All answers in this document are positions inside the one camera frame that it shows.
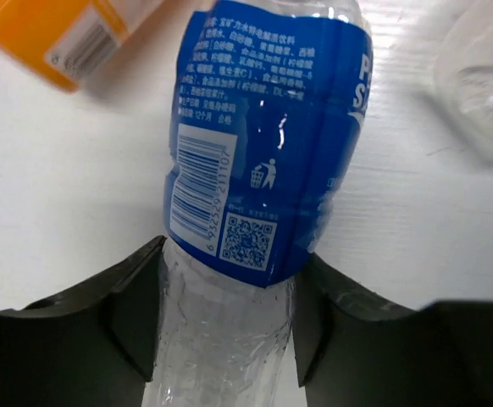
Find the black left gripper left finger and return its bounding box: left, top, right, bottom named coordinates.
left=0, top=236, right=165, bottom=406

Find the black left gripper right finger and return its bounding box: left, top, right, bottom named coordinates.
left=293, top=255, right=493, bottom=407

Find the blue label clear bottle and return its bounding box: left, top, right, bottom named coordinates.
left=147, top=1, right=373, bottom=406

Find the orange juice bottle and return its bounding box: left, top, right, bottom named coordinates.
left=0, top=0, right=161, bottom=92

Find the small yellow cap bottle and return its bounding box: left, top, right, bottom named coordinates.
left=434, top=1, right=493, bottom=156

